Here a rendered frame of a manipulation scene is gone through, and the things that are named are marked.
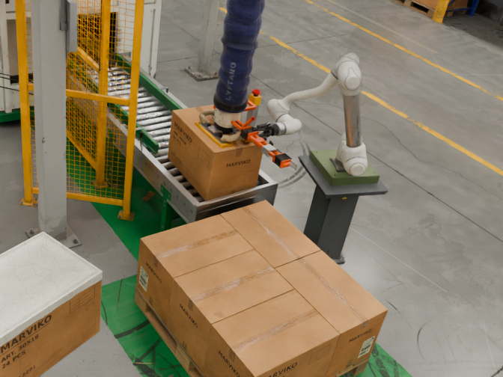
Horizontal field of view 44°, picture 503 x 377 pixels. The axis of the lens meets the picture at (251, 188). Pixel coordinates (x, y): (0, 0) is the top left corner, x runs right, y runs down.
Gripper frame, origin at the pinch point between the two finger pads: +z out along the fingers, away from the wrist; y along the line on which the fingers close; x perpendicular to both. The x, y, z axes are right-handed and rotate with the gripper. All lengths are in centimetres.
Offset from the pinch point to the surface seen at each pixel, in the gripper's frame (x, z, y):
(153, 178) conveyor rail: 56, 34, 61
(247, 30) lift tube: 17, 5, -64
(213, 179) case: 6.7, 18.8, 34.6
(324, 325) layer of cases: -117, 23, 53
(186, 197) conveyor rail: 13, 34, 49
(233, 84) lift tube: 18.5, 7.0, -27.4
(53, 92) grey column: 70, 103, -10
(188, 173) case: 35, 19, 48
